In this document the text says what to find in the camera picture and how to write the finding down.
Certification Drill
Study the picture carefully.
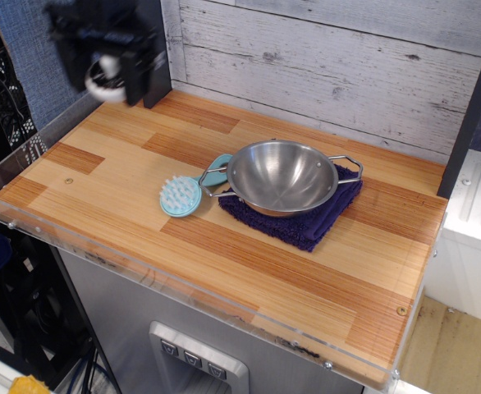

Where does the dark post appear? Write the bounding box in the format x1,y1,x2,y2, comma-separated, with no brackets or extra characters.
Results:
437,70,481,199
139,0,172,108

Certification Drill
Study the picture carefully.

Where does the dark right post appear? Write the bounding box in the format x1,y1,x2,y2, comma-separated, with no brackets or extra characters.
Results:
437,70,481,199

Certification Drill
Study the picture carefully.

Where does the steel bowl with handles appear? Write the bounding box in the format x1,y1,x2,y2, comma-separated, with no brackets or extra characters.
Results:
198,140,364,218

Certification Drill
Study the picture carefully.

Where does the black and white round brush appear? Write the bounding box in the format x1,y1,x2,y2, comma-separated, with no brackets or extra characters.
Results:
85,55,126,103

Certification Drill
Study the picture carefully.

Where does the purple folded cloth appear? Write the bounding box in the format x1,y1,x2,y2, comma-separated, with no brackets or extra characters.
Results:
218,181,363,252

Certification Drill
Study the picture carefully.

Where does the teal scrub brush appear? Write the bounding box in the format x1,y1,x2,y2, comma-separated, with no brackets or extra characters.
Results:
159,153,232,218

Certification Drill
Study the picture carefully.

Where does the silver button panel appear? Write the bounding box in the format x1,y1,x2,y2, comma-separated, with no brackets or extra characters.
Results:
149,321,250,393

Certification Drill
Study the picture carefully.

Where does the dark left post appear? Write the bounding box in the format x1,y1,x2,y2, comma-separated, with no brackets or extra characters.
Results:
139,0,172,108

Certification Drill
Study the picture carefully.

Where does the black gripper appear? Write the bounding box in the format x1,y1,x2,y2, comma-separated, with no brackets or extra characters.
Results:
45,1,162,106

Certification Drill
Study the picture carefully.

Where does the white aluminium block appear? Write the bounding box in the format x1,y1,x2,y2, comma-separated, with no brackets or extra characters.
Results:
424,150,481,319

